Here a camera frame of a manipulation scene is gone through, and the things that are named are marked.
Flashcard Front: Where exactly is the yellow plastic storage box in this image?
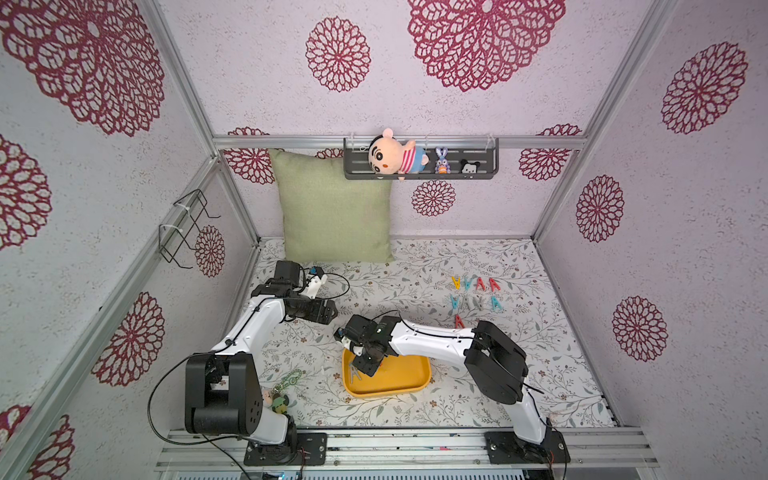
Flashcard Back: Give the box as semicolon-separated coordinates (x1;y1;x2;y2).
342;350;432;398

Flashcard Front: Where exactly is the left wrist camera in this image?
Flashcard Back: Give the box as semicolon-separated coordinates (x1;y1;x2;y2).
273;260;304;288

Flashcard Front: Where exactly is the plush keychain with green ring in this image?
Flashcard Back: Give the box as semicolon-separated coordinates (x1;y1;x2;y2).
263;368;305;414

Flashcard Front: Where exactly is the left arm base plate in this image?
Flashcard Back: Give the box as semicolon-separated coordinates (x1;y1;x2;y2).
244;432;328;467

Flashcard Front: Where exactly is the black white mouse figure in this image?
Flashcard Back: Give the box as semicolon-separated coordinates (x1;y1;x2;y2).
460;159;481;175

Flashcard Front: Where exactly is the dark wall shelf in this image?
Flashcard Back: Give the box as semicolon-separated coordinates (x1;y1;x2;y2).
343;137;499;180

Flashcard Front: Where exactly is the black wire wall rack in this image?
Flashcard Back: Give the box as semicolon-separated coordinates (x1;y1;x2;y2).
157;188;220;270

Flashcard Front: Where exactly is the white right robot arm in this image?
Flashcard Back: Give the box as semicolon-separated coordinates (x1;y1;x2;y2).
334;312;547;445

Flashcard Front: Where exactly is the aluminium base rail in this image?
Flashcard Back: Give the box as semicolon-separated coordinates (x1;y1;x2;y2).
157;427;659;472

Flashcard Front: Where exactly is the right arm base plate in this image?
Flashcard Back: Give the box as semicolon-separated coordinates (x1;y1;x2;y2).
484;426;571;466

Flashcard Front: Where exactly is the cartoon boy plush doll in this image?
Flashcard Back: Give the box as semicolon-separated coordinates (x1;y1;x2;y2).
367;128;430;180

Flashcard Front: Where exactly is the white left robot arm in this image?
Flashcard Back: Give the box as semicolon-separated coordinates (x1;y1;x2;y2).
184;274;338;445

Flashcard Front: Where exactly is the small blue rabbit figure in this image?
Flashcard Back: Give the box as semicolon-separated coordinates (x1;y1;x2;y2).
435;147;451;175

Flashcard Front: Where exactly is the green cushion pillow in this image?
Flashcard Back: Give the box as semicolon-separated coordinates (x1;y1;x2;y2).
269;149;393;263

